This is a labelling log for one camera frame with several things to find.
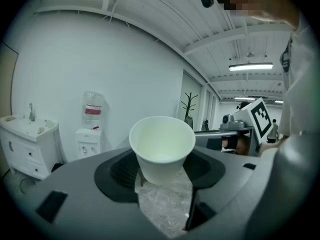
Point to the clear plastic sheet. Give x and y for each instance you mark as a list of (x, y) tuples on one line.
[(93, 101)]

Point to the black coat rack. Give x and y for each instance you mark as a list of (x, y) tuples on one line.
[(189, 106)]

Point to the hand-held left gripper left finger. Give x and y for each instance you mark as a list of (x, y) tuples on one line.
[(82, 209)]

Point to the person's head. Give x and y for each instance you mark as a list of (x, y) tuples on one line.
[(262, 4)]

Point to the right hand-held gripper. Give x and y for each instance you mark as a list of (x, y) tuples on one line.
[(246, 120)]

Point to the chrome faucet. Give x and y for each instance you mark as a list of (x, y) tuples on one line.
[(31, 112)]

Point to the pale soap bar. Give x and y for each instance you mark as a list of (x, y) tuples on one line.
[(10, 119)]

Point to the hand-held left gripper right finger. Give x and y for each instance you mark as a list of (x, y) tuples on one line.
[(225, 196)]

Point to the white sink vanity cabinet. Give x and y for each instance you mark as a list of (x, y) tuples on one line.
[(22, 144)]

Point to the long ceiling light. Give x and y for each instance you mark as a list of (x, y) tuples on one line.
[(244, 98), (250, 66)]

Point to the person's white shirt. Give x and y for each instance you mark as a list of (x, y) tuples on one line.
[(300, 89)]

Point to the person's right forearm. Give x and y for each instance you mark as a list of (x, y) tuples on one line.
[(268, 149)]

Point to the white box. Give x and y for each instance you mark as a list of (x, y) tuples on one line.
[(88, 140)]

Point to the white paper cup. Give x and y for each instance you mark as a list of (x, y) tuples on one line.
[(160, 144)]

